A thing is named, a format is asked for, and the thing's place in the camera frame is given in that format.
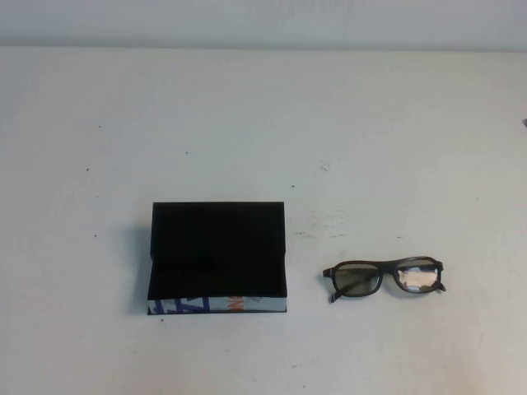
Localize black printed glasses case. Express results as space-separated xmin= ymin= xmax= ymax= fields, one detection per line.
xmin=147 ymin=201 xmax=292 ymax=317

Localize black framed glasses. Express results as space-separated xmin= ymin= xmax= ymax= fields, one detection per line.
xmin=322 ymin=255 xmax=447 ymax=304

